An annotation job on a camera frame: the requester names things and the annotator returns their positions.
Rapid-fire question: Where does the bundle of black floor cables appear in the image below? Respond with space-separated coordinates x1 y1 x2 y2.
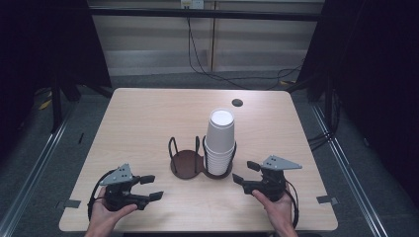
306 130 334 153

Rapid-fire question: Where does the long black cable from outlet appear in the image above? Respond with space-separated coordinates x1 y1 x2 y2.
186 9 251 91

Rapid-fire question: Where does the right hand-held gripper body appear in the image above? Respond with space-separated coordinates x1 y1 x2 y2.
261 155 303 202

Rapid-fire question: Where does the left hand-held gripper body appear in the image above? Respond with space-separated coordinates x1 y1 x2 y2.
98 163 139 212

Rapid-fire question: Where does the person's right hand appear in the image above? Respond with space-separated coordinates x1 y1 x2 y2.
251 184 296 230

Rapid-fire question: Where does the black looped floor cable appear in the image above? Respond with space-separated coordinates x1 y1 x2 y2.
265 58 305 91

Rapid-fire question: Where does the yellow floor tape piece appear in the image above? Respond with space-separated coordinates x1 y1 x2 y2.
38 98 53 112

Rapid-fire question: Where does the black metal stand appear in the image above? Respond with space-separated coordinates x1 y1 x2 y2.
48 73 64 133

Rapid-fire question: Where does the metal floor rail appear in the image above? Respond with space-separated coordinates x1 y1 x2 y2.
0 107 77 237
310 103 390 237

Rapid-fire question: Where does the black curtain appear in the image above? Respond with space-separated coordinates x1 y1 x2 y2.
0 0 113 159
295 0 419 200

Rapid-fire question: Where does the grey tape strip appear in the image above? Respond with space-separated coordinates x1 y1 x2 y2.
62 198 82 209
316 195 339 205

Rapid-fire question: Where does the black wire double cup holder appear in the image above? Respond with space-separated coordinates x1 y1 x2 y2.
167 134 238 181

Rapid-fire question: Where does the black horizontal bar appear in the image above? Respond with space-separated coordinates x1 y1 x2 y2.
88 7 322 23

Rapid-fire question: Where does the person's left hand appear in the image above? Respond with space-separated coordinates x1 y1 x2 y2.
86 187 139 236

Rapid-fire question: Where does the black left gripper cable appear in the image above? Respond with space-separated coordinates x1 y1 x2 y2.
87 168 118 221

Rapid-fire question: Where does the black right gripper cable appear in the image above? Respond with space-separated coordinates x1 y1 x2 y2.
284 179 300 229

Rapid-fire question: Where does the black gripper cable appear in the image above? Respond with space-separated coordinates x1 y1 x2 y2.
87 168 118 221
284 179 300 229

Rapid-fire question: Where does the stack of white cups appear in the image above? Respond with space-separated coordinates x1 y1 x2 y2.
202 108 237 177

